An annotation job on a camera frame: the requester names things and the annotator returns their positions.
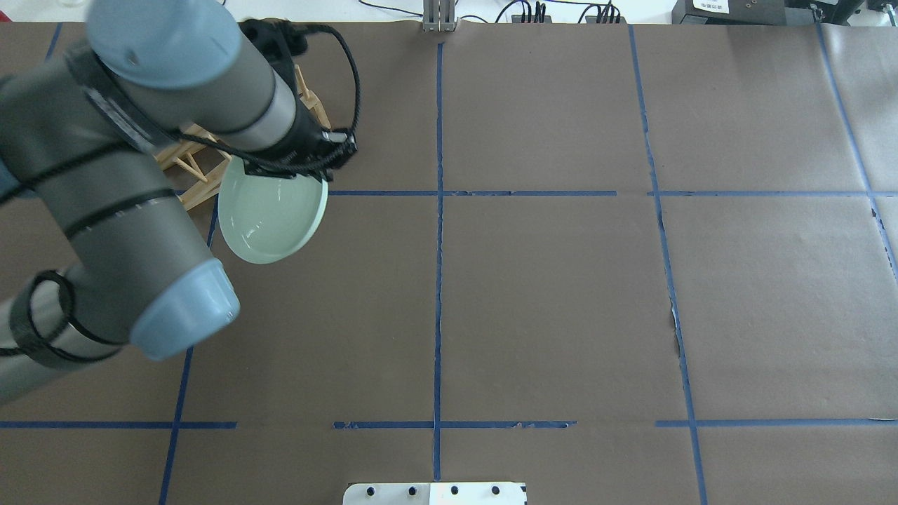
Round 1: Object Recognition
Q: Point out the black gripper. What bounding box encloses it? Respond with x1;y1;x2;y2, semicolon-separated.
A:
243;98;357;182

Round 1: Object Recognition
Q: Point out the light green ceramic plate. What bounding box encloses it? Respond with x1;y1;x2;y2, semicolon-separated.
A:
217;158;328;264

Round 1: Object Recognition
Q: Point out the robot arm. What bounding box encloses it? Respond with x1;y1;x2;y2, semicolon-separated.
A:
2;1;361;403

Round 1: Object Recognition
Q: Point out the wooden dish rack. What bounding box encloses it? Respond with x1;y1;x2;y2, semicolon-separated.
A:
155;64;331;211

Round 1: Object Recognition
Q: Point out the black power strip left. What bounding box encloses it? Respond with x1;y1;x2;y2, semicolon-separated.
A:
508;1;551;25

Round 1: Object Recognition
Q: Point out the black power strip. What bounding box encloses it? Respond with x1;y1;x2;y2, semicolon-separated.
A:
508;1;551;25
578;2;626;25

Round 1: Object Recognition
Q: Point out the black power strip right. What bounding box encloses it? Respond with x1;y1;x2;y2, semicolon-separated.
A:
578;2;626;25

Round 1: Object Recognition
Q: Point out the black equipment box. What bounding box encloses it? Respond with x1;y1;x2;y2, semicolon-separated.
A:
670;1;820;26

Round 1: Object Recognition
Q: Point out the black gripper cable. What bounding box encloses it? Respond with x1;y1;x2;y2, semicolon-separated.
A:
175;23;361;173

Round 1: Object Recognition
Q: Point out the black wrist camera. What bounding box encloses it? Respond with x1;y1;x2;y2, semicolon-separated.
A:
238;19;308;72

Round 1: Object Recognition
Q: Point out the grey aluminium frame post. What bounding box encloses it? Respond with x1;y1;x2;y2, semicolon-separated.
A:
421;0;458;33

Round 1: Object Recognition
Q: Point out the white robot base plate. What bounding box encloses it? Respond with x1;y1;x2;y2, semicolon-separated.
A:
342;480;528;504

